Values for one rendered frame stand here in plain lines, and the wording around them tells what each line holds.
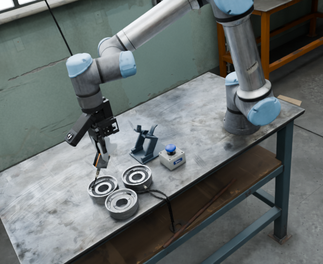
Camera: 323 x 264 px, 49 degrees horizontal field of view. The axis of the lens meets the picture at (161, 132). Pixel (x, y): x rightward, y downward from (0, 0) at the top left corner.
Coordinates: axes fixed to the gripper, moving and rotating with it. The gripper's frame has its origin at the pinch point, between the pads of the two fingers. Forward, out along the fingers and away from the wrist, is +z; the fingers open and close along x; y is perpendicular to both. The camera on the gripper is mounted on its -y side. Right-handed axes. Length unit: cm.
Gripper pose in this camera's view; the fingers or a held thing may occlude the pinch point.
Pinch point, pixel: (102, 157)
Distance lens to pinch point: 121.2
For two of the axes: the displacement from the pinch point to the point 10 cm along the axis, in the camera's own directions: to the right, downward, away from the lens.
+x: -5.8, -3.8, 7.2
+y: 8.0, -4.4, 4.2
